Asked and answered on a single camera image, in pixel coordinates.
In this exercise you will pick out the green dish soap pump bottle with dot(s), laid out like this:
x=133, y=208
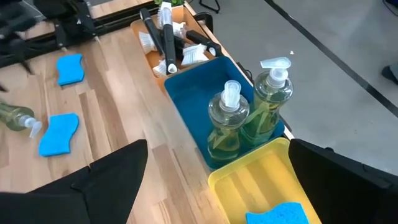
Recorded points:
x=228, y=124
x=14, y=116
x=270, y=99

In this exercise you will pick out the blue plastic bin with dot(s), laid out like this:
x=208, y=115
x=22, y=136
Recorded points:
x=192, y=102

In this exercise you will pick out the black table frame rails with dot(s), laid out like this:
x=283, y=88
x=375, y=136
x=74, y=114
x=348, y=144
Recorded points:
x=124, y=18

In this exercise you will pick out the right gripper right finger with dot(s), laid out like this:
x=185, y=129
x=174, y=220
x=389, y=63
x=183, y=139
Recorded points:
x=342, y=193

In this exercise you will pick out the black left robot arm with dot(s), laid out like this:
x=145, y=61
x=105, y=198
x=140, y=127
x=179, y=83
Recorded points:
x=74, y=25

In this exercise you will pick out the small green potted plant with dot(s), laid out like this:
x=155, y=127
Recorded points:
x=177, y=2

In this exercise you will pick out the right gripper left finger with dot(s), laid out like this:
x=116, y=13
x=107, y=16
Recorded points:
x=93, y=199

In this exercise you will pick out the orange plastic bin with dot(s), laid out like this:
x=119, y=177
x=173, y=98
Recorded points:
x=151, y=60

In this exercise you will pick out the yellow plastic bin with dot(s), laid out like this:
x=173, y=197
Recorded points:
x=248, y=186

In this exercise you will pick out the blue cellulose sponge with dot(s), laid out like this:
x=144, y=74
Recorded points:
x=273, y=214
x=70, y=70
x=59, y=133

